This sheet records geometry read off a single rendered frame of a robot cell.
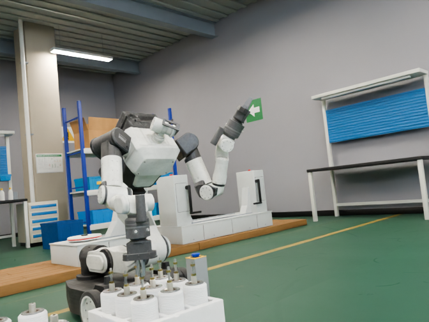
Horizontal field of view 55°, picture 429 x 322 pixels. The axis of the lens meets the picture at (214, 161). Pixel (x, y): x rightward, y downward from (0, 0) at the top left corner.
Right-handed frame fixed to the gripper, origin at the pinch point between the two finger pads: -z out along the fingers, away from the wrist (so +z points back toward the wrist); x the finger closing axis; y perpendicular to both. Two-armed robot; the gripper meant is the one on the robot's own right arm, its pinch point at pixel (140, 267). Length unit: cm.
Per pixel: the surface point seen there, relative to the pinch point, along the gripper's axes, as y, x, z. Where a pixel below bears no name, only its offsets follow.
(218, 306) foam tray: -12.2, -26.5, -20.0
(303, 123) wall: -535, -204, 119
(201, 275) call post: -38.0, -20.6, -12.6
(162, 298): -3.8, -6.3, -12.8
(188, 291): -11.2, -15.5, -13.0
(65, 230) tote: -434, 171, -13
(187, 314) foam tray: -2.5, -15.0, -18.9
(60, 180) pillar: -622, 235, 68
